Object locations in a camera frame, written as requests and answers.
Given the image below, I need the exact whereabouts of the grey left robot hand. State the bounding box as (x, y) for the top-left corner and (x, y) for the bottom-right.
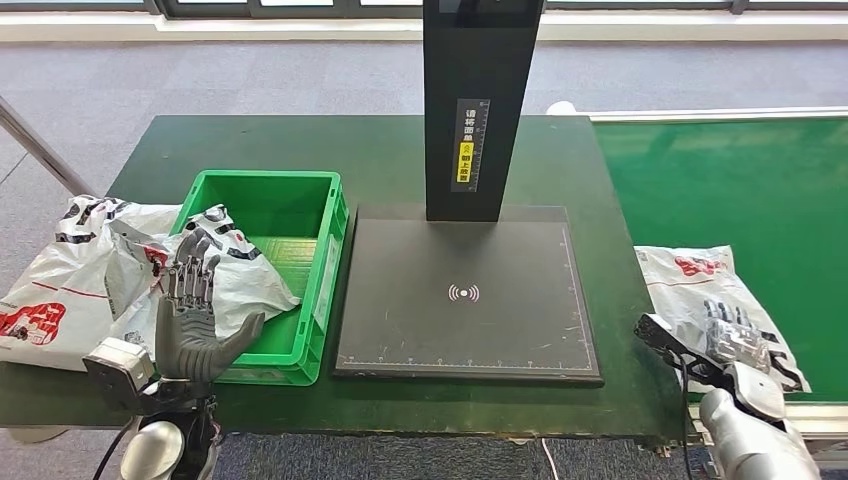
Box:
(154, 228), (266, 384)

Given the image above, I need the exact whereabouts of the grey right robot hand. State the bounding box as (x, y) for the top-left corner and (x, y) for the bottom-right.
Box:
(702, 299), (773, 372)

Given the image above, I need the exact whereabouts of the white parcel bag black logo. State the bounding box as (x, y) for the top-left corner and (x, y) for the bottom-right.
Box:
(633, 245), (813, 395)
(105, 205), (301, 346)

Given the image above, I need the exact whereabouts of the white parcel bag red print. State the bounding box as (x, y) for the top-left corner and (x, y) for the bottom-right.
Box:
(0, 195), (183, 372)

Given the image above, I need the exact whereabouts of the green conveyor belt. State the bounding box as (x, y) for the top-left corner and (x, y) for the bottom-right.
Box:
(592, 117), (848, 403)

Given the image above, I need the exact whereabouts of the black inbound scanner machine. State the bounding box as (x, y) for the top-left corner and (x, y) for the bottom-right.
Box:
(333, 0), (604, 388)

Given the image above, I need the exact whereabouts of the green plastic crate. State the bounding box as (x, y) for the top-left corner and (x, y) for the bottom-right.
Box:
(168, 169), (350, 388)

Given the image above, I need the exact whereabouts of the pale round floor foot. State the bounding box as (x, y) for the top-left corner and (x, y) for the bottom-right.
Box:
(6, 427), (71, 445)

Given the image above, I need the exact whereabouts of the grey metal pole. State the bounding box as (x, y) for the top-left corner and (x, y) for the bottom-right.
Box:
(0, 95), (94, 199)

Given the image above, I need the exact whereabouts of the dark green table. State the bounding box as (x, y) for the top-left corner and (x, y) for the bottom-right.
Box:
(0, 115), (696, 440)

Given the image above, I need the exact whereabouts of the white rounded end cap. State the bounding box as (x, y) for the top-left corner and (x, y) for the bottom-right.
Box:
(544, 100), (594, 119)

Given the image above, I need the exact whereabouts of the white window sill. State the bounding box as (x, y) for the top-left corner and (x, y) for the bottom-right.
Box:
(0, 13), (848, 46)

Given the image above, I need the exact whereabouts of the ruler label sticker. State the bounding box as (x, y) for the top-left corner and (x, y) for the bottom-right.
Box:
(452, 99), (492, 194)

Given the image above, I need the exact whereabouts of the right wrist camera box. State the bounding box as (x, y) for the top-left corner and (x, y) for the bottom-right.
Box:
(633, 313), (723, 386)

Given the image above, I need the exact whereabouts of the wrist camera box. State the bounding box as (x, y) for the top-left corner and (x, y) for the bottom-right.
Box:
(633, 313), (723, 386)
(82, 337), (155, 412)

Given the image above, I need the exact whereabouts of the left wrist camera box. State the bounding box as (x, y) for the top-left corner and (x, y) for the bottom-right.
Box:
(82, 337), (155, 412)

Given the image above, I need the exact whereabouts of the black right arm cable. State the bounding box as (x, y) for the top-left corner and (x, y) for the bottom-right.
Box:
(674, 357), (697, 480)

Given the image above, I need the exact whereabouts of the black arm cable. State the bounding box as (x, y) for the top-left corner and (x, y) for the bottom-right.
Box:
(92, 413), (140, 480)
(674, 357), (697, 480)

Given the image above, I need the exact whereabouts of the aluminium conveyor frame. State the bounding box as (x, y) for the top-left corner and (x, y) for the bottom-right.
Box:
(586, 107), (848, 468)

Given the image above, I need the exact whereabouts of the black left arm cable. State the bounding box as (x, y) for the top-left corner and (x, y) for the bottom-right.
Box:
(92, 413), (140, 480)

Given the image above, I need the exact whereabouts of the white floor cable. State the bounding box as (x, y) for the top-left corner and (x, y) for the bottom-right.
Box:
(539, 437), (563, 480)

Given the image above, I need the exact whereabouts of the dark window frame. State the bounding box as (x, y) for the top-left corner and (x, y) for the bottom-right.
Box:
(0, 0), (848, 21)

